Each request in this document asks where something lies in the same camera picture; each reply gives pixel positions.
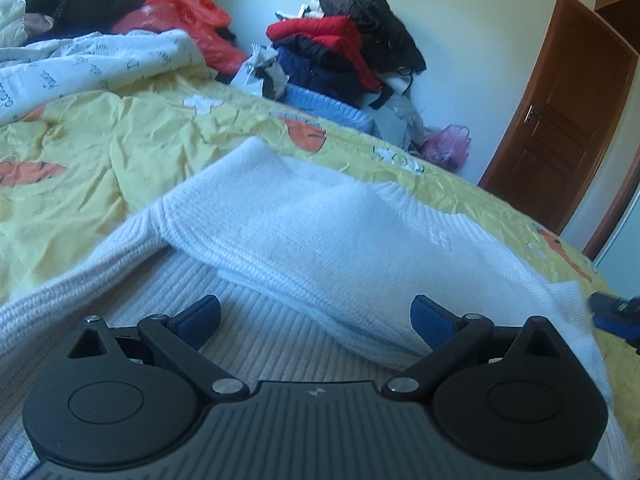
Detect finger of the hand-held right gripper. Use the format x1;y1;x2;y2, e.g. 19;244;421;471
589;293;640;317
594;312;640;357

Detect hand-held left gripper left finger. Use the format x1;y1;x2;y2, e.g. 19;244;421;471
67;295;250;402

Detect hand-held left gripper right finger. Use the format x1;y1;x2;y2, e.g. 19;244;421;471
382;295;563;403

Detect white knit sweater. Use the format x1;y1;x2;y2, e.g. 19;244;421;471
0;137;626;480

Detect pile of dark and red clothes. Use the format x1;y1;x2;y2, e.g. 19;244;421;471
266;16;384;92

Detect black clothes heap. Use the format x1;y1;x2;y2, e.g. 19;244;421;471
24;0;152;42

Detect pink plastic bag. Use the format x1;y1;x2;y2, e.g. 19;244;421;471
422;124;472;172

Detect yellow printed bed sheet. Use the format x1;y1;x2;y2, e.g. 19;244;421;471
0;67;640;480

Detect brown wooden door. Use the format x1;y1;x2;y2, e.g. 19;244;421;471
477;0;640;235

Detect grey garment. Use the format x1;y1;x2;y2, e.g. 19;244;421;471
372;72;437;155

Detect light blue knit sweater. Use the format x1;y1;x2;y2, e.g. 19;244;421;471
282;84;381;136

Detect grey white cloth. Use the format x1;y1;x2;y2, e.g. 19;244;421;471
229;45;291;101

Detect navy garment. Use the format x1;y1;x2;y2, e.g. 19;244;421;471
274;46;364;109

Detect white printed blanket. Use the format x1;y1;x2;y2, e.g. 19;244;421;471
0;29;217;128

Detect black garment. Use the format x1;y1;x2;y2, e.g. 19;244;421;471
319;0;427;77

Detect red plastic bag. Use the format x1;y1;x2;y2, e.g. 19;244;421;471
112;0;251;79

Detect wooden cabinet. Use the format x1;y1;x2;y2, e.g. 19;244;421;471
594;0;640;57

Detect cream cloth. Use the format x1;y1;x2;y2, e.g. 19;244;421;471
0;0;29;49

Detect brown wooden door frame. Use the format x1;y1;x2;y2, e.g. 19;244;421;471
581;157;640;262

